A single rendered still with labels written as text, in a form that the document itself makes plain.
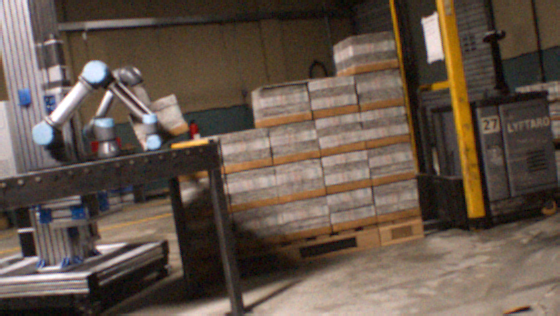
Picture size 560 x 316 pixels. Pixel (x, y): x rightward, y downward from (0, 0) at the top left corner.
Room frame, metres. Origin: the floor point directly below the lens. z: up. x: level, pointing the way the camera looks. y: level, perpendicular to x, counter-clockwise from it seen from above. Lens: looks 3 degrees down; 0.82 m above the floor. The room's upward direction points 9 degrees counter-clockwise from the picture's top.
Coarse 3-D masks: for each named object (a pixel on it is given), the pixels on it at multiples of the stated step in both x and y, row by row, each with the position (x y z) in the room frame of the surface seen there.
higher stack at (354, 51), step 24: (336, 48) 4.05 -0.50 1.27; (360, 48) 3.77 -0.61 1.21; (384, 48) 3.80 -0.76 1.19; (384, 72) 3.79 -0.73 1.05; (360, 96) 3.75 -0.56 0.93; (384, 96) 3.78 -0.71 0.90; (384, 120) 3.78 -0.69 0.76; (408, 144) 3.80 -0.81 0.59; (384, 168) 3.77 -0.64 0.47; (408, 168) 3.80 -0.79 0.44; (384, 192) 3.76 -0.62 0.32; (408, 192) 3.80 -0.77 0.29; (384, 240) 3.75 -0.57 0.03; (408, 240) 3.78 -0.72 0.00
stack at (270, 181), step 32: (288, 128) 3.67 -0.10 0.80; (320, 128) 3.70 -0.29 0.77; (352, 128) 3.74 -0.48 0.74; (224, 160) 3.59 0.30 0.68; (320, 160) 3.69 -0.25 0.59; (352, 160) 3.73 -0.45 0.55; (192, 192) 3.55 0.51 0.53; (256, 192) 3.62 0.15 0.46; (288, 192) 3.65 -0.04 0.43; (352, 192) 3.73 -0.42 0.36; (192, 224) 3.55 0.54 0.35; (256, 224) 3.62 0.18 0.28; (288, 224) 3.65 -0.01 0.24; (320, 224) 3.69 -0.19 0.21; (256, 256) 3.95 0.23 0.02; (288, 256) 3.64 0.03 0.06; (320, 256) 3.67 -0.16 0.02
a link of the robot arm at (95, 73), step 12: (84, 72) 3.19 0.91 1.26; (96, 72) 3.19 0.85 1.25; (108, 72) 3.26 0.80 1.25; (84, 84) 3.20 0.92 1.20; (96, 84) 3.22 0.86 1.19; (72, 96) 3.20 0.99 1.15; (84, 96) 3.22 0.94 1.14; (60, 108) 3.20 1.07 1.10; (72, 108) 3.21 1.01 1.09; (48, 120) 3.18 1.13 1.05; (60, 120) 3.20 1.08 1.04; (36, 132) 3.16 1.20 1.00; (48, 132) 3.16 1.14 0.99; (60, 132) 3.22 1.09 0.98; (48, 144) 3.19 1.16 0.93
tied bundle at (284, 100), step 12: (300, 84) 3.68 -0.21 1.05; (252, 96) 3.96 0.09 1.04; (264, 96) 3.65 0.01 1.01; (276, 96) 3.66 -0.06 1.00; (288, 96) 3.67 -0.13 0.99; (300, 96) 3.69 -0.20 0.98; (264, 108) 3.66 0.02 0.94; (276, 108) 3.66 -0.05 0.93; (288, 108) 3.67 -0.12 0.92; (300, 108) 3.68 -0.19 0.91
